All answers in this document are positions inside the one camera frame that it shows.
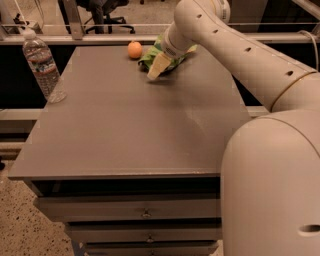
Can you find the clear plastic water bottle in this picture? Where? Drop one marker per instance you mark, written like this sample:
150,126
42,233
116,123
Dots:
43,67

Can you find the green rice chip bag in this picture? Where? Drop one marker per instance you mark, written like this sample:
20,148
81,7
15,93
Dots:
148,57

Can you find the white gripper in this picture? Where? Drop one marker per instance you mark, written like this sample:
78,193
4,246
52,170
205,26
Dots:
174,49

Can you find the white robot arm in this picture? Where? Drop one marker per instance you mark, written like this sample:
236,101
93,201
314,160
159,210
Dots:
270,173

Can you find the seated person legs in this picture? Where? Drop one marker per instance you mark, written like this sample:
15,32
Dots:
95,7

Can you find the grey drawer cabinet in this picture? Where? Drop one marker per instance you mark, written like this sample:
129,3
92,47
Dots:
129,165

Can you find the orange fruit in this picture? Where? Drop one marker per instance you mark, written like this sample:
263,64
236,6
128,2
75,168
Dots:
135,50

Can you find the black office chair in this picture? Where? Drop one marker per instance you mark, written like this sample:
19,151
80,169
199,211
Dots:
109,7

